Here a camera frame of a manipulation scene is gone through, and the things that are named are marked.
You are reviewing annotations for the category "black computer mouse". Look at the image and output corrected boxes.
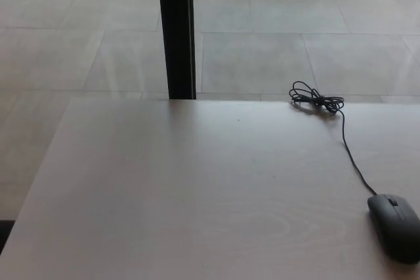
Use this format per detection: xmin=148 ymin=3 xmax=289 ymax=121
xmin=367 ymin=193 xmax=420 ymax=265

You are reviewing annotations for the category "black vertical post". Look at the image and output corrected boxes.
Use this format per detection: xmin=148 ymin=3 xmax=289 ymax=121
xmin=156 ymin=0 xmax=198 ymax=100

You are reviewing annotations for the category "black mouse cable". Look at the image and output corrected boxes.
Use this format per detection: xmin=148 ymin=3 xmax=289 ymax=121
xmin=289 ymin=81 xmax=379 ymax=196

